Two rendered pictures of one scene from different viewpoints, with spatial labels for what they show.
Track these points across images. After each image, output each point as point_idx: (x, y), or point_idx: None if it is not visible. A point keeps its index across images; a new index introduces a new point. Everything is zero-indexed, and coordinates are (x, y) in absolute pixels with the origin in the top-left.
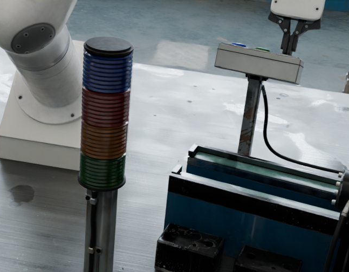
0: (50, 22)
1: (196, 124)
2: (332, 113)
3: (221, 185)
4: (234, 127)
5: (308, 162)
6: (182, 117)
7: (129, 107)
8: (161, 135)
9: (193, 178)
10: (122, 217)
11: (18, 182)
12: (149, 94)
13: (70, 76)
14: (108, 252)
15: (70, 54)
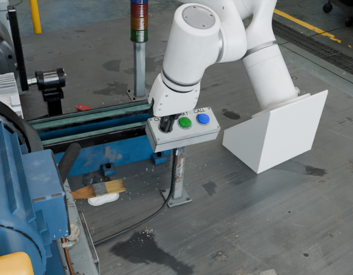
0: None
1: (256, 224)
2: None
3: (133, 109)
4: (234, 243)
5: (145, 238)
6: (275, 225)
7: (261, 150)
8: (252, 192)
9: (145, 101)
10: None
11: (243, 118)
12: (336, 238)
13: (250, 82)
14: (133, 66)
15: (246, 64)
